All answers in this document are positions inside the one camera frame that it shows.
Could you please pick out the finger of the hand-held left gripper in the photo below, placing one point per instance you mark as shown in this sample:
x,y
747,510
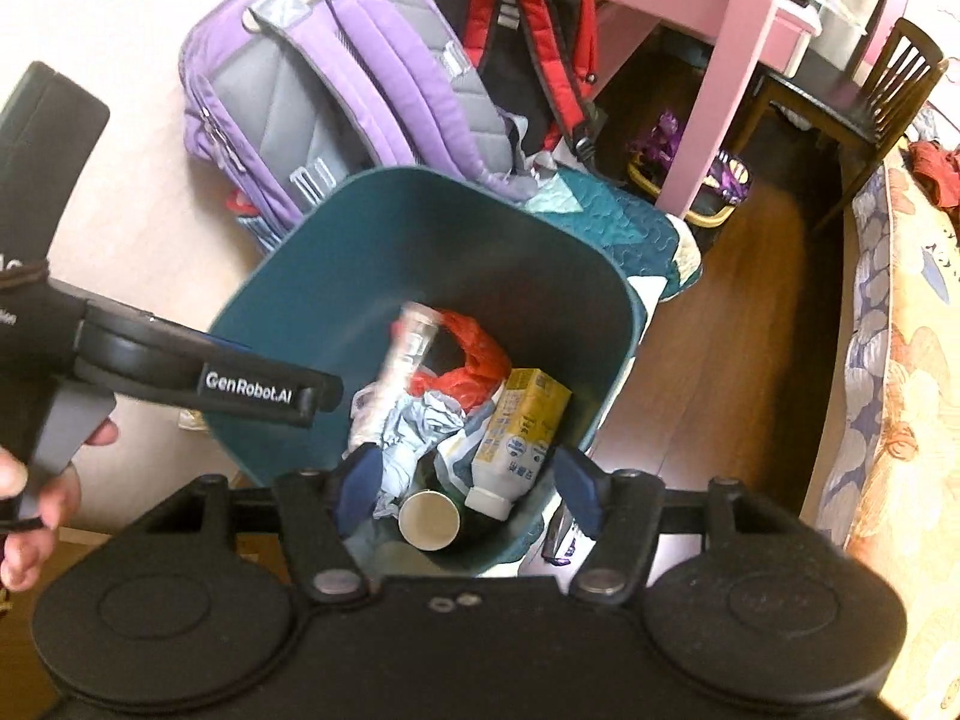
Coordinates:
x,y
262,388

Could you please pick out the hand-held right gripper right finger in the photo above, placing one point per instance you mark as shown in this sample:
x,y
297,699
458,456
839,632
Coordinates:
x,y
579,487

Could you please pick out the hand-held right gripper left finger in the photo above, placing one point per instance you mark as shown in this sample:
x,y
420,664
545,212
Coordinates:
x,y
358,487

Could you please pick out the grey paper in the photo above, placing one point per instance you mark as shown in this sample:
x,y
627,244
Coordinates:
x,y
412,439

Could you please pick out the white paper cup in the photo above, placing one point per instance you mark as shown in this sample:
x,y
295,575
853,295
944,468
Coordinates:
x,y
429,521

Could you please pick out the yellow label plastic bottle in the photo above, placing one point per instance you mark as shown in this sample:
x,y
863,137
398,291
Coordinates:
x,y
517,435

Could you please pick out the clear plastic bottle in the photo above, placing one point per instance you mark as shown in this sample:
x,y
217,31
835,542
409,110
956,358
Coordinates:
x,y
401,367

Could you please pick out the teal plastic trash bin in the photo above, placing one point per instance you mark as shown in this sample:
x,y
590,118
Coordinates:
x,y
337,277

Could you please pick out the red foam fruit net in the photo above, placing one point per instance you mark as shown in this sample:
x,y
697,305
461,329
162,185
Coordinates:
x,y
472,360

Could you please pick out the person's left hand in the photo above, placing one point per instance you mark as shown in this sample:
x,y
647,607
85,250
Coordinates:
x,y
26,555

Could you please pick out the small purple packet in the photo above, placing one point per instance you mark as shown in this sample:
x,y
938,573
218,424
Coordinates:
x,y
561,540

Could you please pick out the teal patchwork quilt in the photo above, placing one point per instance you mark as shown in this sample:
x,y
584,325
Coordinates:
x,y
637,240

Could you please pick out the purple and grey backpack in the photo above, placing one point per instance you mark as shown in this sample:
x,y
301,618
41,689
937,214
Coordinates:
x,y
315,90

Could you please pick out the floral bed sheet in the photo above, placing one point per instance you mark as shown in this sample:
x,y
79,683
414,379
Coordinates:
x,y
907,427

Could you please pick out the purple patterned bag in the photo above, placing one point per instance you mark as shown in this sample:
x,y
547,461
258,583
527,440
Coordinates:
x,y
720,180

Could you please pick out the red and black backpack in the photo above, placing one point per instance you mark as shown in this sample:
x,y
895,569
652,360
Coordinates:
x,y
517,37

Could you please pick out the dark wooden chair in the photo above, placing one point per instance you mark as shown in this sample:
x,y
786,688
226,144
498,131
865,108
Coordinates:
x,y
825,101

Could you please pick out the pink desk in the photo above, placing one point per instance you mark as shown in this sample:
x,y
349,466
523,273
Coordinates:
x,y
720,37

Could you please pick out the dark red cloth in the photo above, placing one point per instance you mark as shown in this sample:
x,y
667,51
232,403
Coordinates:
x,y
937,172

